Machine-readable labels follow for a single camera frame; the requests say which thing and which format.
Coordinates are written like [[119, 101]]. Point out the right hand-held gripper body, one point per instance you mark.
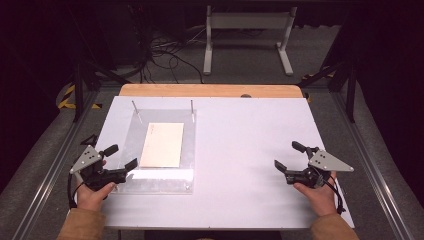
[[325, 162]]

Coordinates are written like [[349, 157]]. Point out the person's right hand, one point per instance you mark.
[[321, 200]]

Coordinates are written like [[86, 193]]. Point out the person's left hand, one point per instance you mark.
[[91, 199]]

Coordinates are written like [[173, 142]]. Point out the yellow black hazard tape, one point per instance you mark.
[[68, 98]]

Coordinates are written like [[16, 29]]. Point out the wooden table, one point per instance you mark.
[[206, 90]]

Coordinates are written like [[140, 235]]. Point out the white table cover sheet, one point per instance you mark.
[[240, 150]]

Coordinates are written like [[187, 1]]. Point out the black metal stand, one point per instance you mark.
[[79, 90], [343, 80]]

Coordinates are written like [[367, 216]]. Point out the thin metal rod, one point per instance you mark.
[[192, 111], [136, 111]]

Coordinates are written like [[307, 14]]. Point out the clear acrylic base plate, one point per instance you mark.
[[133, 133]]

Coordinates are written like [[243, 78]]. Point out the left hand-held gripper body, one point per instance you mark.
[[87, 160]]

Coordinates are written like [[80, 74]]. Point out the round table grommet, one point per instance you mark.
[[246, 96]]

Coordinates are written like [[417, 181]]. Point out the beige wooden board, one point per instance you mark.
[[162, 145]]

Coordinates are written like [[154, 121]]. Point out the aluminium floor rail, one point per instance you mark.
[[50, 170], [370, 166]]

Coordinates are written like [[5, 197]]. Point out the white metal stand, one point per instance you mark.
[[208, 43]]

